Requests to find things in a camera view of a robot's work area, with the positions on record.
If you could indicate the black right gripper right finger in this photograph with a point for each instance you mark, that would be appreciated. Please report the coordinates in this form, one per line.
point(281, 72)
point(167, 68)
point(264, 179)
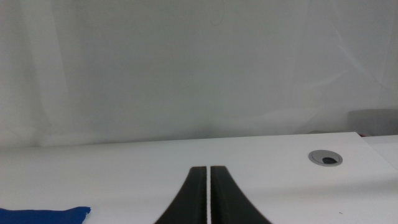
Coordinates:
point(227, 205)

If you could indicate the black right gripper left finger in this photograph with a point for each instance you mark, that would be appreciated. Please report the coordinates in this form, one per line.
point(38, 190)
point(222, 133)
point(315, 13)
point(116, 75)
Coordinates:
point(192, 202)

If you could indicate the blue square mat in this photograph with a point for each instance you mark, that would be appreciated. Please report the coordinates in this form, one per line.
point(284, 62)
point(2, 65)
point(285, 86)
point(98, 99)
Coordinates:
point(40, 216)

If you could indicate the white backdrop curtain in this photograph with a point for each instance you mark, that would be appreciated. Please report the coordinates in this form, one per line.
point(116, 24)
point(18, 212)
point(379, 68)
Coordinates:
point(186, 68)

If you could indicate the grey box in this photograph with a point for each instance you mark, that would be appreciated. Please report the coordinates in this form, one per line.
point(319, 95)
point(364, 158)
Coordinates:
point(373, 123)

